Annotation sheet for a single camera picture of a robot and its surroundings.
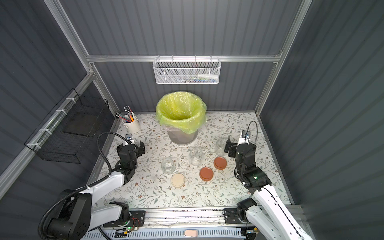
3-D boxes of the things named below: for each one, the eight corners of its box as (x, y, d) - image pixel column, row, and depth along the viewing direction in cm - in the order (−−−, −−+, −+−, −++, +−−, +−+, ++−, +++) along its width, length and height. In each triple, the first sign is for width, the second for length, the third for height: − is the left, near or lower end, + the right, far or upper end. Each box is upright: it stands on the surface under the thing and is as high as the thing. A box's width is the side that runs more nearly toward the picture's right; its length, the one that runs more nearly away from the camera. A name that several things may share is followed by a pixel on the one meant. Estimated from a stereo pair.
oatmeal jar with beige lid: (161, 174, 90) (159, 171, 87) (163, 161, 96) (162, 158, 92) (173, 174, 90) (172, 171, 87) (174, 161, 96) (173, 158, 92)
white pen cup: (128, 135, 109) (123, 127, 101) (126, 128, 114) (121, 119, 106) (141, 131, 112) (137, 122, 104) (139, 124, 116) (135, 114, 108)
